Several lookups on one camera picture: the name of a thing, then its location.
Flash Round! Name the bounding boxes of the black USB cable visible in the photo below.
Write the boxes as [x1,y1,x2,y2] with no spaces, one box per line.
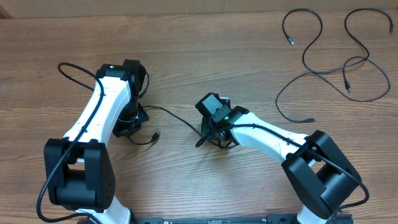
[127,105,231,149]

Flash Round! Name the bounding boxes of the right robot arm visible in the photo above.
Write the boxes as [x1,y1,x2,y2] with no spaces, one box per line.
[195,93,362,223]

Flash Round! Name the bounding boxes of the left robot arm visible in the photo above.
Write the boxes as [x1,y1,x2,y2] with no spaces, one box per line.
[36,59,149,223]

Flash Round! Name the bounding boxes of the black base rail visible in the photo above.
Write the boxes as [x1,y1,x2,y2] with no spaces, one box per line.
[77,214,354,224]

